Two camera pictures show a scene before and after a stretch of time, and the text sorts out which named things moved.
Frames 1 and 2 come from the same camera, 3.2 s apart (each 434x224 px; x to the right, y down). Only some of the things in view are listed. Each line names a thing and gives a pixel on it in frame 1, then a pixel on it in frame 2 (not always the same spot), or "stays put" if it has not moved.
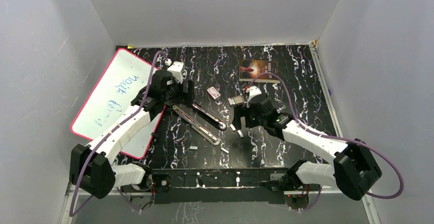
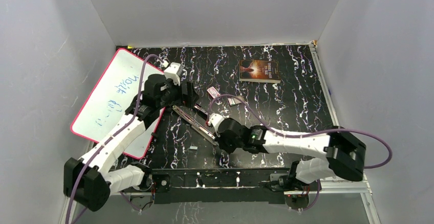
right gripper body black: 251,120 to 226,145
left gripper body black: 176,95 stays put
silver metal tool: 196,127 stays put
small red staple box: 213,92 stays put
